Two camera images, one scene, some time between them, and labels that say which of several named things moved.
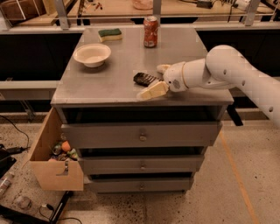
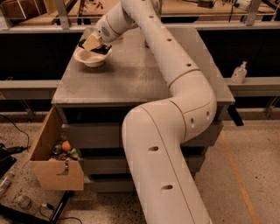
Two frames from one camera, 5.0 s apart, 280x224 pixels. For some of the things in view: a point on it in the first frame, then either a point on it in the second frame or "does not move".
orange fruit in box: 66,146 does not move
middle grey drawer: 142,164 does not move
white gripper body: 173,77 → 103,29
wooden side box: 55,174 does not move
